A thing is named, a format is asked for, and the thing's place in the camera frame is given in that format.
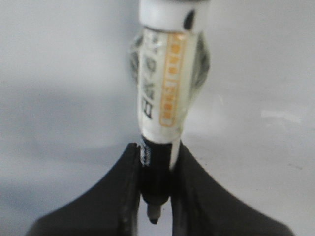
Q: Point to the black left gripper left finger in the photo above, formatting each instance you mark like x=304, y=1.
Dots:
x=109, y=208

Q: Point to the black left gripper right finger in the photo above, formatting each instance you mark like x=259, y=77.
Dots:
x=202, y=207

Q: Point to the white whiteboard with aluminium frame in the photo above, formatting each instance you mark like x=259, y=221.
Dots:
x=68, y=104

